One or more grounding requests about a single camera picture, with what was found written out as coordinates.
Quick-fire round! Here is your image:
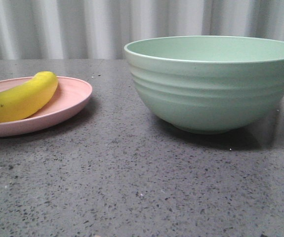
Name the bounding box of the yellow banana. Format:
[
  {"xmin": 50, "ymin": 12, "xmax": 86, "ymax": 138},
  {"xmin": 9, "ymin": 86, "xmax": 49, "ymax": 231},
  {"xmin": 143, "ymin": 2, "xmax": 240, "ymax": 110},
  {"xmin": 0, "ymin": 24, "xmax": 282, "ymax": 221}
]
[{"xmin": 0, "ymin": 71, "xmax": 58, "ymax": 123}]

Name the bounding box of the pink plate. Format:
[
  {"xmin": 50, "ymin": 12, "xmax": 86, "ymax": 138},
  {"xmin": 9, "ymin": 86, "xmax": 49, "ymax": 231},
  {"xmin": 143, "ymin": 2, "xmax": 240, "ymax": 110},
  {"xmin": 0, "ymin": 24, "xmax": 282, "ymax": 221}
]
[{"xmin": 0, "ymin": 77, "xmax": 93, "ymax": 137}]

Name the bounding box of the green ribbed bowl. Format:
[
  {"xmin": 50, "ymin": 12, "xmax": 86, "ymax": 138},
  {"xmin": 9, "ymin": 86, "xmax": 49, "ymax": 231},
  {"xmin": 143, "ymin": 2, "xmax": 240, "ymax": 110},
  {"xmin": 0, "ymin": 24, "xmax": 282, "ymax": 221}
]
[{"xmin": 124, "ymin": 36, "xmax": 284, "ymax": 134}]

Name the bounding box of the white pleated curtain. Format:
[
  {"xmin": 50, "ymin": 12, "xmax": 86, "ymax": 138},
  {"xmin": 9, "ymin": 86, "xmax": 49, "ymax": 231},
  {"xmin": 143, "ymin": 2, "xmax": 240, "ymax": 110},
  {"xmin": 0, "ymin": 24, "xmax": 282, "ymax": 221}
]
[{"xmin": 0, "ymin": 0, "xmax": 284, "ymax": 60}]

